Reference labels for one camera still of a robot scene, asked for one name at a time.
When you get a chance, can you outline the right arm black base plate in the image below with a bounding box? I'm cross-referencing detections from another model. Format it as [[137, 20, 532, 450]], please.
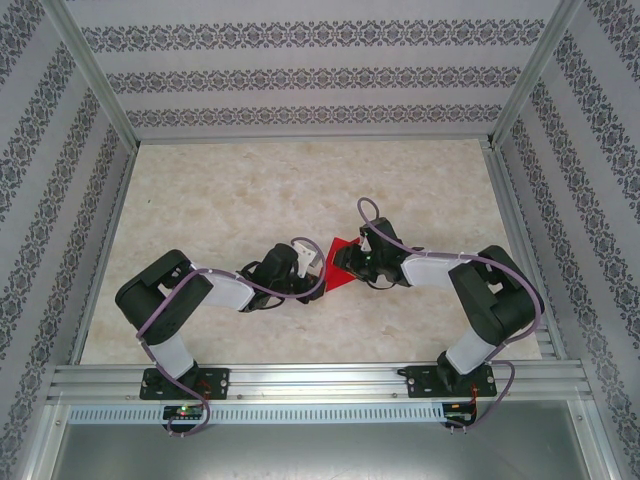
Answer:
[[407, 364, 499, 400]]

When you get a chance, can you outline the slotted grey cable duct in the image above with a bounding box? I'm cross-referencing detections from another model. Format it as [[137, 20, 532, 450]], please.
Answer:
[[67, 402, 446, 424]]

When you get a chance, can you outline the left wrist thin black cable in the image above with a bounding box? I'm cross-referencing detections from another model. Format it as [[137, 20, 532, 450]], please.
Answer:
[[238, 294, 284, 315]]

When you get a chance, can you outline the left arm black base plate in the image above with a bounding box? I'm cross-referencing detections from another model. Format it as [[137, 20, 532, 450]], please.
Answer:
[[139, 367, 231, 400]]

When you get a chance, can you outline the aluminium mounting rail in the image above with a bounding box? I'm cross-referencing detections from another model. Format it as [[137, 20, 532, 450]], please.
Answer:
[[47, 361, 594, 404]]

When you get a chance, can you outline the aluminium frame post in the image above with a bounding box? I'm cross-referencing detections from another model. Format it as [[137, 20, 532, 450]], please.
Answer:
[[42, 0, 140, 147], [487, 0, 585, 147]]

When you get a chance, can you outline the red paper sheet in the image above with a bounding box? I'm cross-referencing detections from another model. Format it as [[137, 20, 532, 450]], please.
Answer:
[[323, 236, 370, 294]]

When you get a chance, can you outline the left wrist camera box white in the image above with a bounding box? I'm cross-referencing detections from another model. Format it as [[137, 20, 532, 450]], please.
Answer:
[[292, 239, 319, 277]]

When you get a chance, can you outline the aluminium side rail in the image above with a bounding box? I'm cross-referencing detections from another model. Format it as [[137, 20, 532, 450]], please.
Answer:
[[68, 144, 139, 365], [482, 142, 571, 362]]

